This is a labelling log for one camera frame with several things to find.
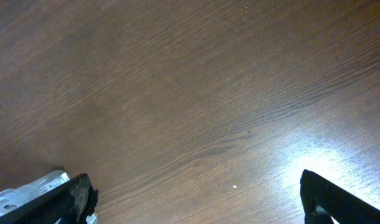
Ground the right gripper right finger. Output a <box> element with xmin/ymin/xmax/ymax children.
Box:
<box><xmin>300</xmin><ymin>169</ymin><xmax>380</xmax><ymax>224</ymax></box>

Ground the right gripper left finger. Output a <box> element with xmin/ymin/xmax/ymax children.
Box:
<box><xmin>0</xmin><ymin>173</ymin><xmax>100</xmax><ymax>224</ymax></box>

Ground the clear plastic container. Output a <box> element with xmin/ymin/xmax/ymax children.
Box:
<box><xmin>0</xmin><ymin>169</ymin><xmax>99</xmax><ymax>224</ymax></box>

